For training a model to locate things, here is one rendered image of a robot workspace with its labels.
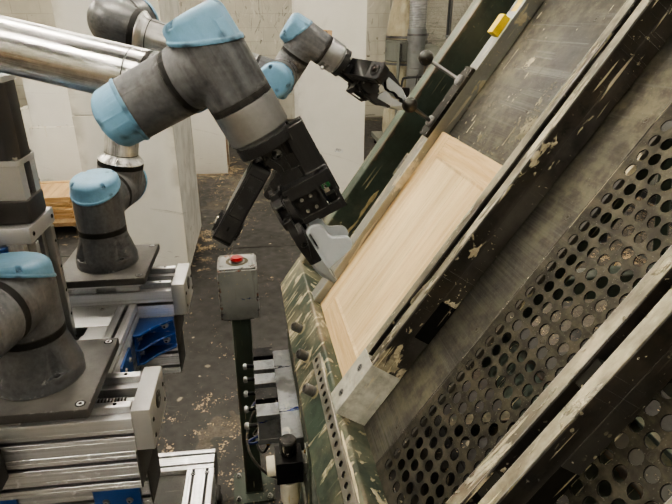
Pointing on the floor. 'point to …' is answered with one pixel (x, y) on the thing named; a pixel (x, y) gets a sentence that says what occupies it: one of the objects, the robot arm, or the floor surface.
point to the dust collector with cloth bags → (403, 54)
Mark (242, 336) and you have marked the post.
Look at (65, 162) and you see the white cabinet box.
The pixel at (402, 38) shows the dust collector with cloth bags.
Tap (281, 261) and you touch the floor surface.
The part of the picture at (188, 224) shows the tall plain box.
